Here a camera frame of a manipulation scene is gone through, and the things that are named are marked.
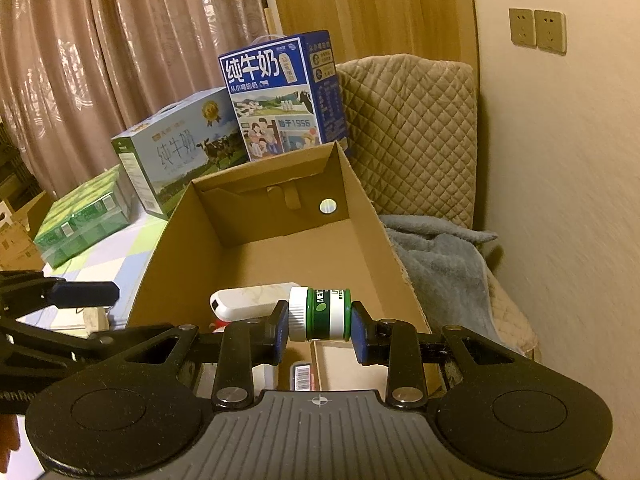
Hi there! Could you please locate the grey fleece blanket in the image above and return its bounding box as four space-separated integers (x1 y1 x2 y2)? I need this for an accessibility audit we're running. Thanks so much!
380 214 501 356

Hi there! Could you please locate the wooden headboard panel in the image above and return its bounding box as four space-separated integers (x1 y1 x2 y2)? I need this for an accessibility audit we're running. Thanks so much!
260 0 483 111

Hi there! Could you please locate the printed cardboard storage box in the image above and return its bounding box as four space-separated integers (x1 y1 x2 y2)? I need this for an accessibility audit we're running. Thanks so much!
0 192 53 271

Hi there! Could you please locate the blue milk carton box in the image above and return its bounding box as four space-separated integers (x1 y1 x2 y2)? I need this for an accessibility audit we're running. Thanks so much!
218 31 349 162

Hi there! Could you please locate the brown cardboard box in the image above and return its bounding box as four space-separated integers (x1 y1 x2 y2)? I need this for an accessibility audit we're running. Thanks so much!
127 141 448 401

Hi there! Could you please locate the white plastic case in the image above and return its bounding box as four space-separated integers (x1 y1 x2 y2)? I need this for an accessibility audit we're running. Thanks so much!
209 282 301 322

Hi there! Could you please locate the beige quilted cushion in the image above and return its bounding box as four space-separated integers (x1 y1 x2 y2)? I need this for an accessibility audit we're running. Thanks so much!
335 55 478 231

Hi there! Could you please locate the small green white jar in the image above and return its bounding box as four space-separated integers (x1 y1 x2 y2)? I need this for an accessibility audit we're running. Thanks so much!
289 285 353 343

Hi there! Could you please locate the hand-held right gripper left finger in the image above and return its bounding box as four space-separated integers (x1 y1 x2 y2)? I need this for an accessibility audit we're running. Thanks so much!
107 302 292 409

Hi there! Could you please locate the green shrink-wrapped carton pack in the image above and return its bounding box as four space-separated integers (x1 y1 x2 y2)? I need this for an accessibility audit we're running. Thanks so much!
32 165 135 268

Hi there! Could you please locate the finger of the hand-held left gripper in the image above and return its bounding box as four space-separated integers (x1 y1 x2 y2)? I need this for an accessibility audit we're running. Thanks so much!
0 321 132 362
0 270 121 320

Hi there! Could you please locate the brown patterned curtain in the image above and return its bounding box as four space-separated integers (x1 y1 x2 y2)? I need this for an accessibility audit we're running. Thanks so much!
0 0 281 196

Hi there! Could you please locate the beige wall socket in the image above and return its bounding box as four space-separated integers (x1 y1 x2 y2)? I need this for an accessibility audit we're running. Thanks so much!
533 9 567 56
508 7 537 47

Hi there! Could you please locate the beige quilted bed pad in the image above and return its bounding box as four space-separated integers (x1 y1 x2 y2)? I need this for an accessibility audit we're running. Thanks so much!
487 272 541 366

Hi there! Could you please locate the red barcode labelled box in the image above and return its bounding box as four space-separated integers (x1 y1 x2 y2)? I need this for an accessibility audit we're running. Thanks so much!
289 361 318 392

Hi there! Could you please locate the green milk carton box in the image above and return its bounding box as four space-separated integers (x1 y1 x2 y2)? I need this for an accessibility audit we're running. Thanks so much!
111 86 249 221

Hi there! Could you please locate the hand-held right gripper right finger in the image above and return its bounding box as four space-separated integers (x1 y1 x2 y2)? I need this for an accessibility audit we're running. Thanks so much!
350 301 521 409

